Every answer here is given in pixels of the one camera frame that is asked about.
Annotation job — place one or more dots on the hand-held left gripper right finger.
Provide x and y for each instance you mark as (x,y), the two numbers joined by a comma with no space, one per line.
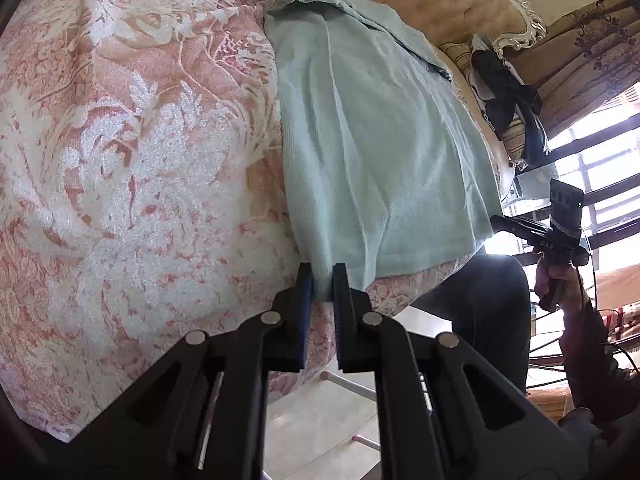
(342,330)

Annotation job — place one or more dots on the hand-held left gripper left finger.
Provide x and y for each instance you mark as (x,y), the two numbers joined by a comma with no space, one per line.
(300,330)

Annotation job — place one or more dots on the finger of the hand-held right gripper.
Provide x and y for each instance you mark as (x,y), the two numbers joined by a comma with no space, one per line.
(515,225)

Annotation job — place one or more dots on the mint green shirt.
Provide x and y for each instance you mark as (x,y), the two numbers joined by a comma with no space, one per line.
(380,135)

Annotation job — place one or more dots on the person's right forearm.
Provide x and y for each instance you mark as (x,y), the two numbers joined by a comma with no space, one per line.
(595,360)

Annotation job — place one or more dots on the person's right hand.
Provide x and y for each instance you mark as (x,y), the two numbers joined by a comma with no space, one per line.
(575,285)

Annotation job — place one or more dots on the dark blue garment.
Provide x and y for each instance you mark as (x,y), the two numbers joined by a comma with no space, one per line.
(535,140)

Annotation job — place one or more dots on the beige striped cushion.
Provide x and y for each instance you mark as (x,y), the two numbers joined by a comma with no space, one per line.
(515,140)

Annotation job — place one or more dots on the black garment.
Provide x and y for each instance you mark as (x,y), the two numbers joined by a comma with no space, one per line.
(500,90)

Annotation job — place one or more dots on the brown patterned curtain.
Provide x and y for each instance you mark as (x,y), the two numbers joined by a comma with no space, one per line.
(590,50)

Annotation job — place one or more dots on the pink floral blanket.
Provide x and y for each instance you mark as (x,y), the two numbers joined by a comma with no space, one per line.
(125,185)

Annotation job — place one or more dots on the white metal tube frame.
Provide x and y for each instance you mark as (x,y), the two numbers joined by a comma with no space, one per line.
(350,385)

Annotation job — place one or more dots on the black sliding door frame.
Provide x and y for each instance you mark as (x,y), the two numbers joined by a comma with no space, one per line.
(595,141)

